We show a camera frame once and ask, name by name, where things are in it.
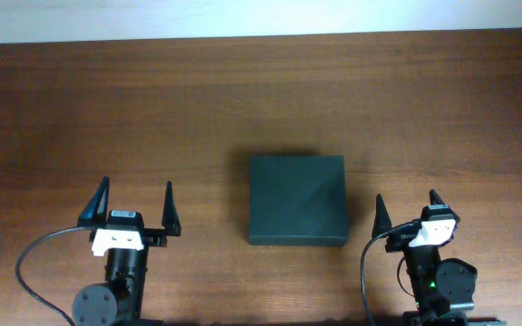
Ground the black storage box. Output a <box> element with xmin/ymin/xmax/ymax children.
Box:
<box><xmin>248</xmin><ymin>155</ymin><xmax>349</xmax><ymax>247</ymax></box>

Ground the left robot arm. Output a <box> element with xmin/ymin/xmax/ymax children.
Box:
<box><xmin>72</xmin><ymin>177</ymin><xmax>181</xmax><ymax>326</ymax></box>

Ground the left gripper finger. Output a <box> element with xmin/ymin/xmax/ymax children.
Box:
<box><xmin>161</xmin><ymin>181</ymin><xmax>181</xmax><ymax>236</ymax></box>
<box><xmin>77</xmin><ymin>177</ymin><xmax>110</xmax><ymax>227</ymax></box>

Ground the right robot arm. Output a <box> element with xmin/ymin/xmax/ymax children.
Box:
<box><xmin>360</xmin><ymin>190</ymin><xmax>504</xmax><ymax>326</ymax></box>

